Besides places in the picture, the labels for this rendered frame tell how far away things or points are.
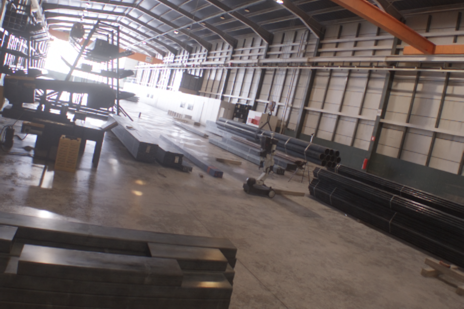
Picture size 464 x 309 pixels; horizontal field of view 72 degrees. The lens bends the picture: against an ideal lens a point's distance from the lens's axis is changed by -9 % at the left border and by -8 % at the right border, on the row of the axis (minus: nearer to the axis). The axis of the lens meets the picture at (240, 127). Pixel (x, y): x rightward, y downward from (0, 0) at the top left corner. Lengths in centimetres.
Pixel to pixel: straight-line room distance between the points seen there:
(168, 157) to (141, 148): 71
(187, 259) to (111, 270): 67
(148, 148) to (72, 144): 264
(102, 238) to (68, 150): 378
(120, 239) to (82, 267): 60
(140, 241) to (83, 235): 46
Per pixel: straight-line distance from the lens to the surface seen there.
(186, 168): 878
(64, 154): 665
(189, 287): 274
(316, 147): 829
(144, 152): 885
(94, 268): 254
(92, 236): 302
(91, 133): 724
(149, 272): 261
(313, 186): 970
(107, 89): 865
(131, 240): 306
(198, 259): 296
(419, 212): 781
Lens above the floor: 171
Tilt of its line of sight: 2 degrees down
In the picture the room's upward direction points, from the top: 14 degrees clockwise
